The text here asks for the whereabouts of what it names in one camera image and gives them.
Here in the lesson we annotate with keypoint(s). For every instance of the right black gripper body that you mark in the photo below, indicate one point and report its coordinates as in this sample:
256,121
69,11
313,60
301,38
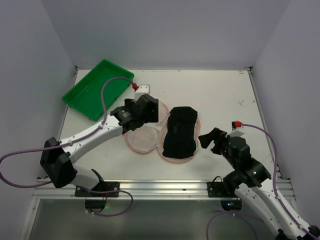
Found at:
216,142

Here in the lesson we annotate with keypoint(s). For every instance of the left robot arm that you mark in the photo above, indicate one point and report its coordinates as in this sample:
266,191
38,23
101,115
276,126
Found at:
59,157

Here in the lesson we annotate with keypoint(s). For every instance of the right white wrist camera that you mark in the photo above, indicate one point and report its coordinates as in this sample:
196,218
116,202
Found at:
236,129

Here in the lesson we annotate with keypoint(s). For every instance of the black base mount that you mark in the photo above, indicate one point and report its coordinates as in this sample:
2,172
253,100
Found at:
217,188
105,186

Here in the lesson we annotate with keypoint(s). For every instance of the green plastic tray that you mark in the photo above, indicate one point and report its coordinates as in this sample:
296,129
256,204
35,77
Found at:
85,96

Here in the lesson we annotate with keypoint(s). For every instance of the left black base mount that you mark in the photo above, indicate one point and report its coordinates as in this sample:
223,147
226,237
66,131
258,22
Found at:
105,186

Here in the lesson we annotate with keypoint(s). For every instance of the floral mesh laundry bag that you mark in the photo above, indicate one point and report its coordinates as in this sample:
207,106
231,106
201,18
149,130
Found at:
151,136

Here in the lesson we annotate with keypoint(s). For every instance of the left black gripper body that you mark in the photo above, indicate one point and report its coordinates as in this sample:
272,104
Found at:
136,122

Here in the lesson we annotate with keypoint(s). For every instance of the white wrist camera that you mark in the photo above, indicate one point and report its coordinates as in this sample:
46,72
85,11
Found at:
141,90
236,129

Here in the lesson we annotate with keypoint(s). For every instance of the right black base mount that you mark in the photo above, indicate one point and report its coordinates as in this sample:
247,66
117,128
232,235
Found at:
217,188

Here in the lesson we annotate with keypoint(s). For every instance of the black bra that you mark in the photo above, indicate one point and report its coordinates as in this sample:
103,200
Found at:
179,141

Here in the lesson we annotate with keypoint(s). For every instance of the aluminium mounting rail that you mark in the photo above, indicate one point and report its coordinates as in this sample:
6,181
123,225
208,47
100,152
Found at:
139,189

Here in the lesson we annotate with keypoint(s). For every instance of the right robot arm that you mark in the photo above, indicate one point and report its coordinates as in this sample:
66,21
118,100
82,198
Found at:
253,184

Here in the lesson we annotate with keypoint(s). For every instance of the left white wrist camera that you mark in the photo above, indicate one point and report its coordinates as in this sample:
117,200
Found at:
141,90

